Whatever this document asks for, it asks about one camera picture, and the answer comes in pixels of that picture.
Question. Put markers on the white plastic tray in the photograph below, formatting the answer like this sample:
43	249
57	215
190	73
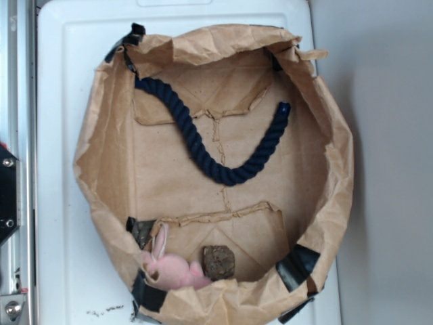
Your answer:
76	282

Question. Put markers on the brown paper bag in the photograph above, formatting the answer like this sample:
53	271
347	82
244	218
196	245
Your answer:
228	136

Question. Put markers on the black metal bracket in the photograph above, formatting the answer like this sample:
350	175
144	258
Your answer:
10	195

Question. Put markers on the pink plush bunny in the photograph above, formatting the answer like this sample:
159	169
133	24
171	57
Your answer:
169	271

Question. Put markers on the brown rough block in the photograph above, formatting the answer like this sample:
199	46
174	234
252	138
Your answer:
219	262

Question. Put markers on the aluminium frame rail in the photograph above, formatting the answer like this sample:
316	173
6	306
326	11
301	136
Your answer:
18	293

